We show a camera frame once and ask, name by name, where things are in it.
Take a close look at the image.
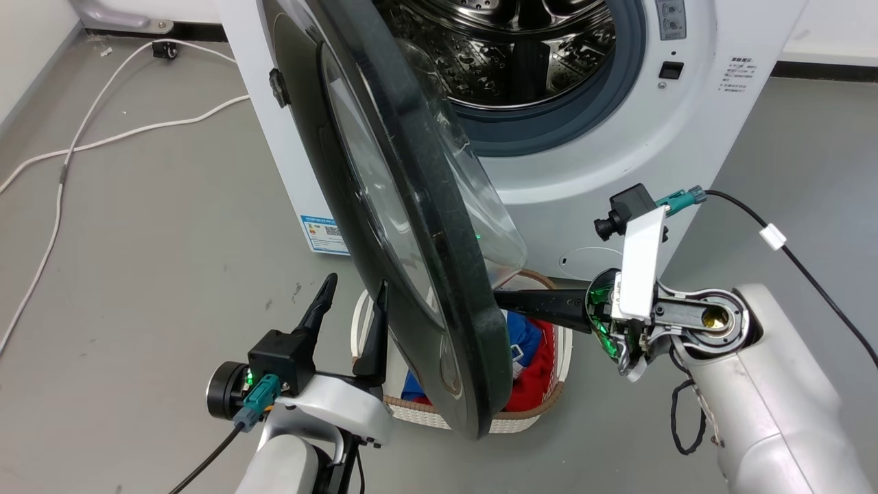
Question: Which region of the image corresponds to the black right camera cable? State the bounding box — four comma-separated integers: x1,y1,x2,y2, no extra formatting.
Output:
703,189,878,368

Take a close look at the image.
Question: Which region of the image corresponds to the black looped right arm cable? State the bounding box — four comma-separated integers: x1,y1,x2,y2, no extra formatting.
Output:
669,349,709,456

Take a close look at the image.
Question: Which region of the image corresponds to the long white floor cable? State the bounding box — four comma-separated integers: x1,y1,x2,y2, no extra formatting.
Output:
0,40,238,354

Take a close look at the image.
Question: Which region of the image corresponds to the white plastic base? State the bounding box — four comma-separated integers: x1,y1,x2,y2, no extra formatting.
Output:
69,0,174,33

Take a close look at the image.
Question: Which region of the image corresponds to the white front-load washing machine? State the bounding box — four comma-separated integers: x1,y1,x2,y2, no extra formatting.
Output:
214,0,810,282

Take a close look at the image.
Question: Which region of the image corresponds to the grey washer warning sticker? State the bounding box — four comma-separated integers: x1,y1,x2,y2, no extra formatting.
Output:
654,0,688,41

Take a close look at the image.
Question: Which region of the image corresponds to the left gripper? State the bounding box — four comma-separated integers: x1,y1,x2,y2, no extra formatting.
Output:
206,272,394,448

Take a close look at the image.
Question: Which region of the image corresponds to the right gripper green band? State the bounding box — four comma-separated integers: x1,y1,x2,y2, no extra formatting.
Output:
493,267,661,383

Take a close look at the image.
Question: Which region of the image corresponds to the round drain filter cover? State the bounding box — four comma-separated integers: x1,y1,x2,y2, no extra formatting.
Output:
558,246,626,279

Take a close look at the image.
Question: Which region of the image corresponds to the black round glass washer door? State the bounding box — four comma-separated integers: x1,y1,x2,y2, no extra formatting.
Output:
257,0,529,440

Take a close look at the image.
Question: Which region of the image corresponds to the printed text washer label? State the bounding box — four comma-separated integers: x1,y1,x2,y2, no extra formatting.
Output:
716,56,757,94

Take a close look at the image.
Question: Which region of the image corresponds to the white basket with brown rim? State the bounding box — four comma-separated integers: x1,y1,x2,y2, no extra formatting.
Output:
350,270,574,434

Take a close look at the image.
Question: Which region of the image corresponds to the blue garment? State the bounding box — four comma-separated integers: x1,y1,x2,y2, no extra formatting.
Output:
401,309,544,405

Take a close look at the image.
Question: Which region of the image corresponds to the red garment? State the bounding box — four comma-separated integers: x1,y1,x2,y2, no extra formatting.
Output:
503,314,557,413

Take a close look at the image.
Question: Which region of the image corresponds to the blue energy label sticker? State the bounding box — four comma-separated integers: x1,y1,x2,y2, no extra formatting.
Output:
299,214,351,257

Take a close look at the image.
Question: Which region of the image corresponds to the grey-blue rubber door gasket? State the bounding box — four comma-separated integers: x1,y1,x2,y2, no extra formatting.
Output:
449,0,649,158

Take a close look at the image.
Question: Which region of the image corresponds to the stainless steel washer drum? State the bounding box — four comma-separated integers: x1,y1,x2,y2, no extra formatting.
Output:
374,0,618,110

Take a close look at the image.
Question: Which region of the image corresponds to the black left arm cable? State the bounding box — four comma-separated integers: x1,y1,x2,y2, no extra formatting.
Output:
167,422,245,494

